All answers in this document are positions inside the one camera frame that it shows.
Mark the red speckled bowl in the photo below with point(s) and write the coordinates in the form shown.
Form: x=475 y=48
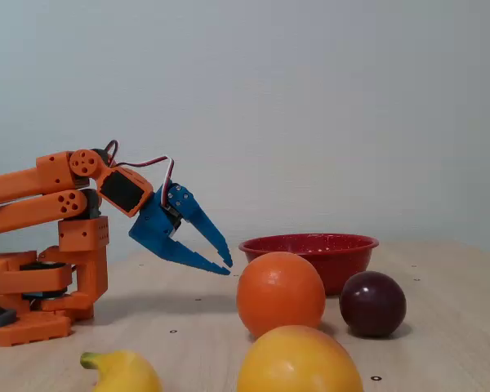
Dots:
x=343 y=255

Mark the orange robot base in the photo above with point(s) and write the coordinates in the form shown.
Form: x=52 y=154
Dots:
x=8 y=279

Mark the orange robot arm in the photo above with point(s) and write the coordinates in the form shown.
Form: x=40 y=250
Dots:
x=24 y=179

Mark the yellow toy banana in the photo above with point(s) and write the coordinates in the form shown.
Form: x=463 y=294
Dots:
x=122 y=373

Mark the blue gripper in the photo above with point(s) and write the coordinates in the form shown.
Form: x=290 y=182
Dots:
x=153 y=222

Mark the dark purple toy plum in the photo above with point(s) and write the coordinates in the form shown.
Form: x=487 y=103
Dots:
x=371 y=304

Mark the orange toy fruit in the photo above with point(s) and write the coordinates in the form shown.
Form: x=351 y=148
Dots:
x=279 y=290

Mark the yellow orange toy peach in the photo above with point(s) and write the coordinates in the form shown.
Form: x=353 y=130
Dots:
x=298 y=363

